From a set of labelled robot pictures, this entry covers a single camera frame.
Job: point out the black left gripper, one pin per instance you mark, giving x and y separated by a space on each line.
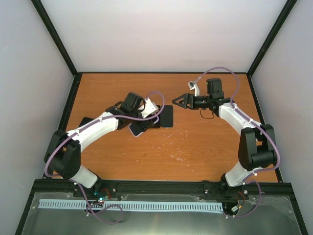
146 124

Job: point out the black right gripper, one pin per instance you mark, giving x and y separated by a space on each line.
186 97

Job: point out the black phone case with ring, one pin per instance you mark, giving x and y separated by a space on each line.
157 122

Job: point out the phone with lilac case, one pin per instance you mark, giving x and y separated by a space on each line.
135 129

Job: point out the teal phone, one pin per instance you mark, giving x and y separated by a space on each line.
167 117

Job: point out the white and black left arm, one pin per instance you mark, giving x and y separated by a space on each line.
63 156

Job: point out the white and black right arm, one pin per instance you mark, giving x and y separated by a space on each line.
257 149

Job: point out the black phone case on table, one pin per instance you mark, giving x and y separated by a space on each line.
85 121

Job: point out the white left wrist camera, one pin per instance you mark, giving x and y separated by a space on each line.
148 108

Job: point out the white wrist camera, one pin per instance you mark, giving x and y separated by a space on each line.
194 87
148 108

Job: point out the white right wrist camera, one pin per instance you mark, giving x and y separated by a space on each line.
194 87

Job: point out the black frame rail base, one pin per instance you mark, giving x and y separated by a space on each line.
115 189

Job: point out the light blue cable duct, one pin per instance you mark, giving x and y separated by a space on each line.
133 206

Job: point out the black right frame post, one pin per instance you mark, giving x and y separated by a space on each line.
280 20

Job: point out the black frame post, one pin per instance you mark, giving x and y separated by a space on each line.
280 20
43 14

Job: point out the black left frame post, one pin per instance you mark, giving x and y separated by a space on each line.
43 14

